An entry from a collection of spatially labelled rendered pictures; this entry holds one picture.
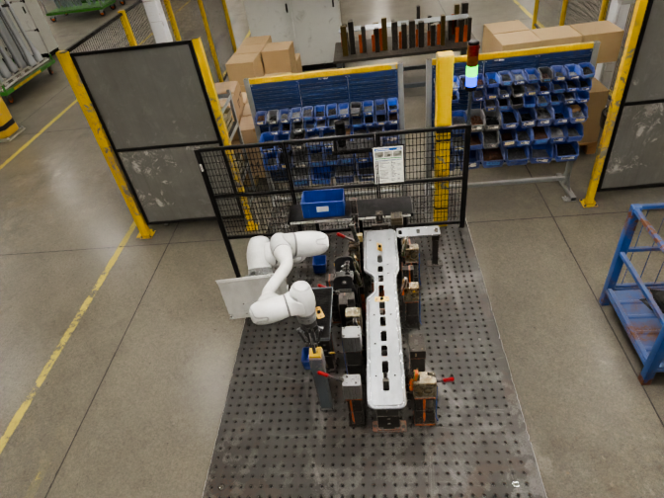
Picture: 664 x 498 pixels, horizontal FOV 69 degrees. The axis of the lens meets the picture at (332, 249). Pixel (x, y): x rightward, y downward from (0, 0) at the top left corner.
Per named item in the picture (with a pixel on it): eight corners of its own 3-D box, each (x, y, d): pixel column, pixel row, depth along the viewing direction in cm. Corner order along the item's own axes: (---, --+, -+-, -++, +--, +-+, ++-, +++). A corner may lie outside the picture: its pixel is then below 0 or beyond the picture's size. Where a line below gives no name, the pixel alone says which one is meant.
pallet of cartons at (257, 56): (296, 132, 693) (283, 59, 626) (243, 136, 705) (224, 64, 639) (307, 99, 784) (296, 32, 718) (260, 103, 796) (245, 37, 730)
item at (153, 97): (259, 222, 529) (207, 32, 403) (257, 230, 518) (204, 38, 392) (143, 231, 543) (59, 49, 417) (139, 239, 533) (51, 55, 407)
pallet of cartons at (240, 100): (284, 183, 589) (266, 101, 523) (219, 190, 593) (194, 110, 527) (288, 138, 682) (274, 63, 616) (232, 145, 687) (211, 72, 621)
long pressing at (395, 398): (413, 408, 224) (413, 406, 223) (365, 410, 227) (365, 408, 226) (395, 229, 330) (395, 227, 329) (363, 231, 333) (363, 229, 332)
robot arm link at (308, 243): (271, 242, 330) (302, 240, 336) (273, 266, 329) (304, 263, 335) (292, 228, 256) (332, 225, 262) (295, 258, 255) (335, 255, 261)
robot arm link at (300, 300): (313, 297, 221) (286, 306, 219) (307, 273, 211) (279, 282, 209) (319, 314, 213) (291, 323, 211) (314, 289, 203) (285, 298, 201)
